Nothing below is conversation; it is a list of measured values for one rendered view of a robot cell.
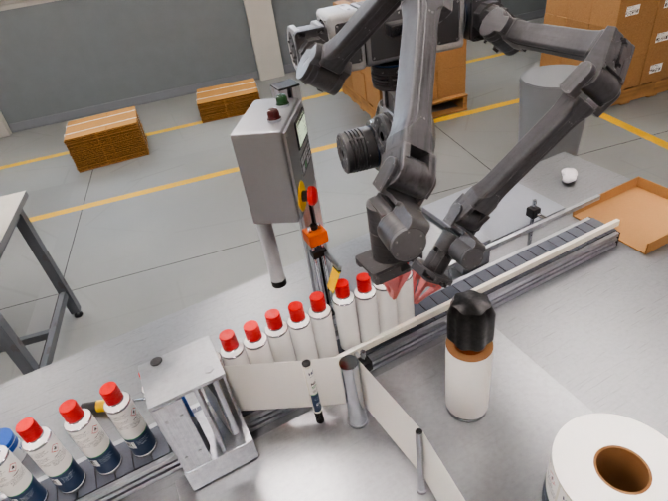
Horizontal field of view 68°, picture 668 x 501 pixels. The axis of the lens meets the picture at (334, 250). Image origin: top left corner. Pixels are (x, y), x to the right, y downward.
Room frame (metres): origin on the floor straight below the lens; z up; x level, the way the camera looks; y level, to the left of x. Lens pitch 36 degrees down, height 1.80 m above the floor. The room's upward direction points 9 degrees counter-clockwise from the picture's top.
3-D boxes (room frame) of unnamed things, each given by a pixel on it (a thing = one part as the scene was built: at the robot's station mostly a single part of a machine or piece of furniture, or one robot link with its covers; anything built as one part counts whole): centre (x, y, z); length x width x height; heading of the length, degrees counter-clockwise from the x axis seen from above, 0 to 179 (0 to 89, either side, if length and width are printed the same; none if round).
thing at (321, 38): (1.33, -0.04, 1.45); 0.09 x 0.08 x 0.12; 100
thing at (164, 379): (0.62, 0.31, 1.14); 0.14 x 0.11 x 0.01; 112
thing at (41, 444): (0.60, 0.61, 0.98); 0.05 x 0.05 x 0.20
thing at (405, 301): (0.90, -0.15, 0.98); 0.05 x 0.05 x 0.20
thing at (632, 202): (1.23, -0.98, 0.85); 0.30 x 0.26 x 0.04; 112
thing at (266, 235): (0.90, 0.14, 1.18); 0.04 x 0.04 x 0.21
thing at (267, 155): (0.90, 0.08, 1.38); 0.17 x 0.10 x 0.19; 167
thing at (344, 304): (0.85, 0.00, 0.98); 0.05 x 0.05 x 0.20
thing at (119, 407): (0.65, 0.47, 0.98); 0.05 x 0.05 x 0.20
